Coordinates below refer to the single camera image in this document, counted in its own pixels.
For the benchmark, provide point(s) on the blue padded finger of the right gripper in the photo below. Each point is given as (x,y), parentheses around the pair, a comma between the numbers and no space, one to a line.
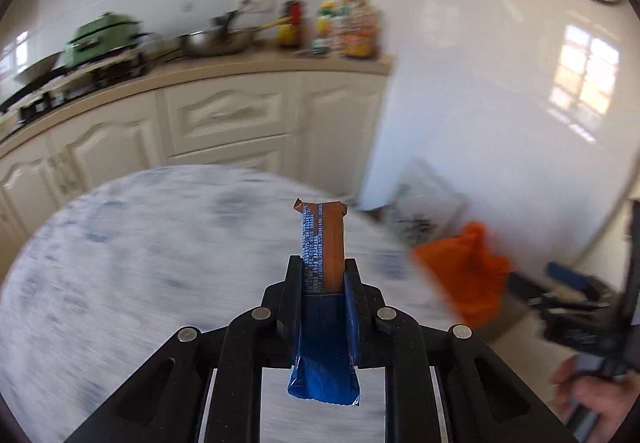
(588,286)

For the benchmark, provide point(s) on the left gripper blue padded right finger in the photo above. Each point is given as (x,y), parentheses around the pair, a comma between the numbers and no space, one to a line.
(439,386)

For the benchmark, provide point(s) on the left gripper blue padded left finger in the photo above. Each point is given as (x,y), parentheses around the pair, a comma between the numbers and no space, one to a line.
(205,386)

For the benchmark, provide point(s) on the blue orange snack bar wrapper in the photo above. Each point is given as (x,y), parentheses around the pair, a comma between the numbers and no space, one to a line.
(323,370)

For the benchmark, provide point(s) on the person's right hand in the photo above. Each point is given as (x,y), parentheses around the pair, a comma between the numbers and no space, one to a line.
(612,401)

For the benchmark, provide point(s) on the orange cloth bag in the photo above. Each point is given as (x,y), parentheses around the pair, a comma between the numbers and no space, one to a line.
(472,277)

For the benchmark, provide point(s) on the white rice bag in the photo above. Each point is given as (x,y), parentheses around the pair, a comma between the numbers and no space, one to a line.
(424,205)

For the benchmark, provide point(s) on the lower cream cabinets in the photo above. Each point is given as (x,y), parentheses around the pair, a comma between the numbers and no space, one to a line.
(316,127)

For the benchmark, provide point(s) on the black gas stove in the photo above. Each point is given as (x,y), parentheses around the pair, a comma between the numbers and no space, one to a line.
(64,90)

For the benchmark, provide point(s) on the group of condiment bottles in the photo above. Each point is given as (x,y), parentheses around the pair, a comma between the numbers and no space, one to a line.
(347,28)

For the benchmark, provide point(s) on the green electric cooker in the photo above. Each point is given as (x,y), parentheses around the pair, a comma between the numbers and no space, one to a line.
(109,34)

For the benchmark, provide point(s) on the dark soy sauce bottle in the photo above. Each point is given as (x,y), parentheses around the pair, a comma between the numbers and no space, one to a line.
(290,34)

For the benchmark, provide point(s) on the steel wok with black handle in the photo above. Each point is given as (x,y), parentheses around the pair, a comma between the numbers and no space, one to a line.
(221,38)

